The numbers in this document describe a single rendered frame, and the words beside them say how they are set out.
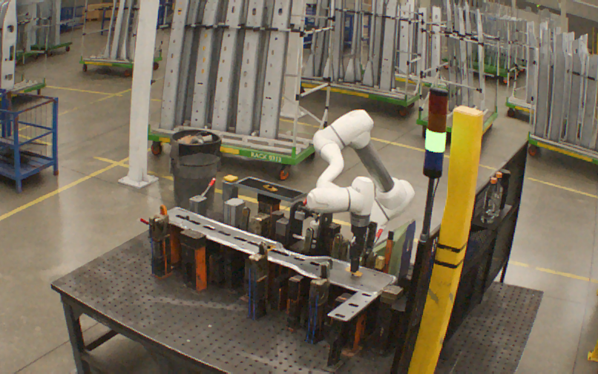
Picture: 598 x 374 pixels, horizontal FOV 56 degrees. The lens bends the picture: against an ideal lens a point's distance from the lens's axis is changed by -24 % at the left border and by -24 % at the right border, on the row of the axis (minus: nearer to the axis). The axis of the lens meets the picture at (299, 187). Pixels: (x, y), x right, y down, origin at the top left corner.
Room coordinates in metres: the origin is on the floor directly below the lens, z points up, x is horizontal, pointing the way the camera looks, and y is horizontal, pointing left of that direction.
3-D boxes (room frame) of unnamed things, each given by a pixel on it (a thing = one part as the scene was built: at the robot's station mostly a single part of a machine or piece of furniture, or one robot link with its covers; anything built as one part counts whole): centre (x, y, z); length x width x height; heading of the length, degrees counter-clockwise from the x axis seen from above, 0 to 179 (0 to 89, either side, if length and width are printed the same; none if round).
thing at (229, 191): (3.76, 0.37, 0.92); 0.08 x 0.08 x 0.44; 59
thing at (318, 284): (2.83, -0.12, 0.87); 0.12 x 0.09 x 0.35; 149
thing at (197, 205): (3.66, 0.55, 0.88); 0.11 x 0.10 x 0.36; 149
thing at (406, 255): (2.83, -0.49, 1.17); 0.12 x 0.01 x 0.34; 149
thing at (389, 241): (3.06, -0.44, 0.95); 0.03 x 0.01 x 0.50; 59
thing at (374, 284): (3.22, 0.15, 1.00); 1.38 x 0.22 x 0.02; 59
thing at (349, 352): (2.73, -0.30, 0.84); 0.11 x 0.06 x 0.29; 149
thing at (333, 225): (3.29, -0.18, 0.91); 0.07 x 0.05 x 0.42; 149
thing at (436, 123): (2.15, -0.43, 1.97); 0.07 x 0.07 x 0.06
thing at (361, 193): (2.97, -0.26, 1.40); 0.13 x 0.11 x 0.16; 107
